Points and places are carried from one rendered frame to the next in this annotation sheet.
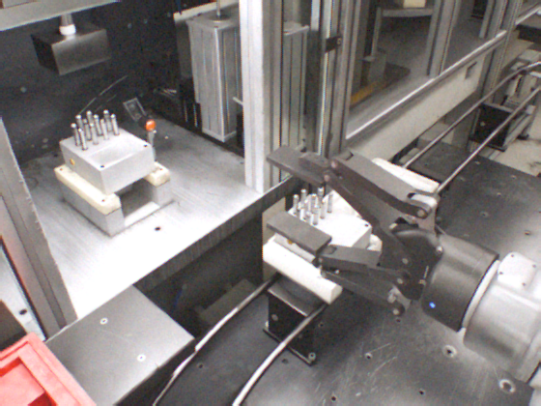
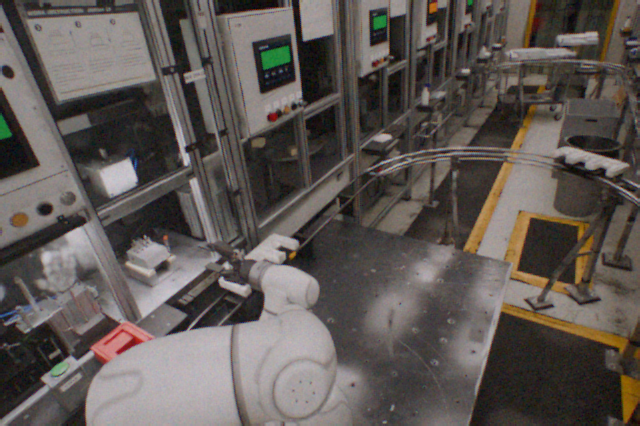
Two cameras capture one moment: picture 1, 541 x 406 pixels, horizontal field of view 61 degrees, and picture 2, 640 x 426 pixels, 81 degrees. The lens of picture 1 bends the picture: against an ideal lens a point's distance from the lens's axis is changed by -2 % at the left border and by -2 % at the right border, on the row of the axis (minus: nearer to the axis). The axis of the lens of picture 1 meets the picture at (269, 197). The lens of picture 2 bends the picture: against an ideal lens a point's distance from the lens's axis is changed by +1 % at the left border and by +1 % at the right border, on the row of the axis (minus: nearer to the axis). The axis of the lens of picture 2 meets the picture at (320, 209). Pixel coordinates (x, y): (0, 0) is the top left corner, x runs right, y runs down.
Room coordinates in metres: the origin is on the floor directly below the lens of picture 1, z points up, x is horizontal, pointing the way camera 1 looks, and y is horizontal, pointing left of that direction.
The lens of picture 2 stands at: (-0.66, -0.28, 1.84)
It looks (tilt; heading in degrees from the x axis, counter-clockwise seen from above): 30 degrees down; 353
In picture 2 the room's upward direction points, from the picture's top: 6 degrees counter-clockwise
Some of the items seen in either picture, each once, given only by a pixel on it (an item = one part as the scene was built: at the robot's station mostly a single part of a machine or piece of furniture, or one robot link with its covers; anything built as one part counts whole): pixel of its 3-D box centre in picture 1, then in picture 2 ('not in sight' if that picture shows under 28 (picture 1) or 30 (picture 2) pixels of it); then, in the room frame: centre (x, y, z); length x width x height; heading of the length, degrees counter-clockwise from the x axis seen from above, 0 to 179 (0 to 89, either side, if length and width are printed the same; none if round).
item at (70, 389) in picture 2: not in sight; (68, 382); (0.12, 0.37, 0.97); 0.08 x 0.08 x 0.12; 48
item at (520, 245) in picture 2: not in sight; (549, 247); (1.37, -2.26, 0.01); 1.00 x 0.55 x 0.01; 138
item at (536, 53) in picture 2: not in sight; (533, 82); (4.28, -4.11, 0.48); 0.88 x 0.56 x 0.96; 66
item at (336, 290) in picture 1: (355, 228); (262, 266); (0.66, -0.16, 0.84); 0.36 x 0.14 x 0.10; 138
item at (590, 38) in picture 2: not in sight; (571, 65); (4.96, -5.26, 0.48); 0.84 x 0.58 x 0.97; 146
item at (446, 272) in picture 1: (431, 268); (245, 269); (0.29, -0.14, 1.12); 0.09 x 0.07 x 0.08; 48
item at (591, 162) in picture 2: not in sight; (585, 164); (1.09, -2.08, 0.84); 0.37 x 0.14 x 0.10; 16
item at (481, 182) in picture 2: not in sight; (500, 134); (3.71, -3.33, 0.01); 5.85 x 0.59 x 0.01; 138
